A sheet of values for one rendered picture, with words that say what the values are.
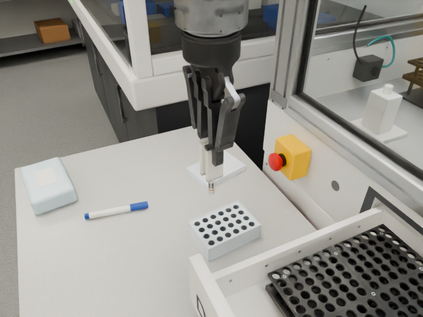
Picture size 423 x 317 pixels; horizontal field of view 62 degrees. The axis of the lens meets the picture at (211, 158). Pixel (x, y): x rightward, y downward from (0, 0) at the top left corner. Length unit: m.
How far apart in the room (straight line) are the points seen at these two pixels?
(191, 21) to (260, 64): 0.82
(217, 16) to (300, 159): 0.41
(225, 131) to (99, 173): 0.53
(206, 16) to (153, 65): 0.66
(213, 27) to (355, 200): 0.43
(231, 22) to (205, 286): 0.32
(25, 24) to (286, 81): 3.87
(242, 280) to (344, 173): 0.28
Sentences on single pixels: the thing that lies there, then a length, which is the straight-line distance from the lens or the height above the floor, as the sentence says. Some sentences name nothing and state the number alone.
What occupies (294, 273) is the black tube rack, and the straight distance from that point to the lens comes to 0.54.
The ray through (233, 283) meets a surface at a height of 0.86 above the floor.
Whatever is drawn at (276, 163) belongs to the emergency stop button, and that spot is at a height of 0.88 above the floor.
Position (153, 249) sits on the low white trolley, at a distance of 0.74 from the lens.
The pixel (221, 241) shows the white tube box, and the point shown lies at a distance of 0.71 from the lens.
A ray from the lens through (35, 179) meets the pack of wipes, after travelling 0.91.
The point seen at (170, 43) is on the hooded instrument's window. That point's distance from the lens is 1.08.
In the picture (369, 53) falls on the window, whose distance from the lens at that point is 0.63.
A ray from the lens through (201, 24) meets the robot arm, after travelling 0.42.
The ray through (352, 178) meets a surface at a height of 0.92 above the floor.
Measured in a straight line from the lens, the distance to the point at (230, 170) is 0.89.
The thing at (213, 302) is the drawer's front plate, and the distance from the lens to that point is 0.47.
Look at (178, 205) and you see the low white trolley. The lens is 0.82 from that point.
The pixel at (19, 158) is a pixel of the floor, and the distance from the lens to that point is 2.54.
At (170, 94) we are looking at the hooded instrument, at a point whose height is 0.84.
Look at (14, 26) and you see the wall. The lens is 4.44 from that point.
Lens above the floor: 1.33
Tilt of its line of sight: 37 degrees down
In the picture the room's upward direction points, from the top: straight up
